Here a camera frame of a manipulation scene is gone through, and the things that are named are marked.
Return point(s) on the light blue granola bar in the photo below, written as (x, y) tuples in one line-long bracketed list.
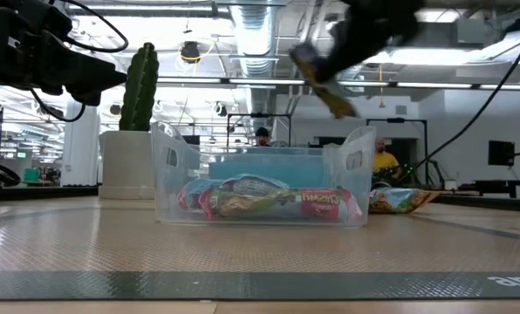
[(399, 200), (255, 185)]

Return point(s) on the green yellow granola bar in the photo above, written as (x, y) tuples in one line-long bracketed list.
[(334, 98)]

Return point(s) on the person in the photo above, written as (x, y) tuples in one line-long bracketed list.
[(262, 136), (384, 161)]

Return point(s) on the teal plastic bin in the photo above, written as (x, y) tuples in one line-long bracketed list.
[(286, 172)]

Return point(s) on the black workbench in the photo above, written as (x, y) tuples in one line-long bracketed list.
[(500, 187)]

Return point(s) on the black monitor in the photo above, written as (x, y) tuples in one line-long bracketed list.
[(501, 152)]

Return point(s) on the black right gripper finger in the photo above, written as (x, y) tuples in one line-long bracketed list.
[(340, 63)]

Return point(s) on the white plant pot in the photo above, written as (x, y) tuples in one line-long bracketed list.
[(127, 161)]

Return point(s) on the clear plastic bin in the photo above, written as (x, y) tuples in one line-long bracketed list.
[(168, 205)]

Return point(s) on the clear plastic tray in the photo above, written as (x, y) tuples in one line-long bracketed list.
[(242, 253)]

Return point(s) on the ceiling light strip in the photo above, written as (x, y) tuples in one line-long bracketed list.
[(264, 82)]

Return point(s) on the red Chewy granola bar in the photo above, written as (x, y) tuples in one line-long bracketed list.
[(325, 202)]

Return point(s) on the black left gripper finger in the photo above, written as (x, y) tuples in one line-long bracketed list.
[(86, 98), (92, 80)]

